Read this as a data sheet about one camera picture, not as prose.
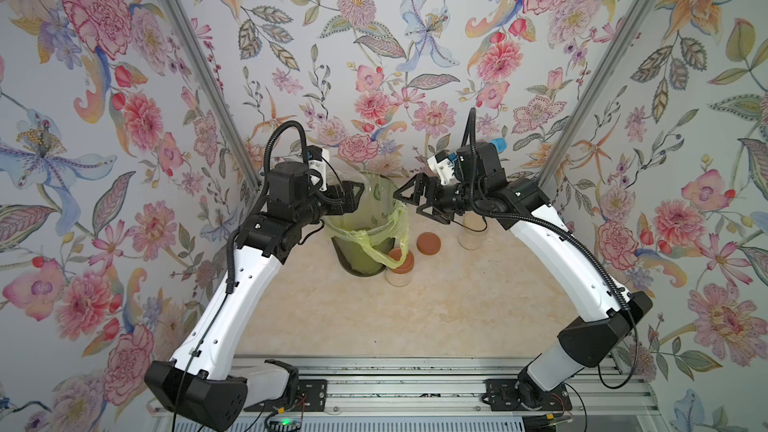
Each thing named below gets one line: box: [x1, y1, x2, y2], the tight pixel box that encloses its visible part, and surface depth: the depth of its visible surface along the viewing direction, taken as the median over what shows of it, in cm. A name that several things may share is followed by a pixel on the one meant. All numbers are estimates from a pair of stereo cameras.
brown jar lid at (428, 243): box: [416, 232, 441, 255], surface depth 106 cm
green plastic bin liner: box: [322, 171, 409, 272], surface depth 78 cm
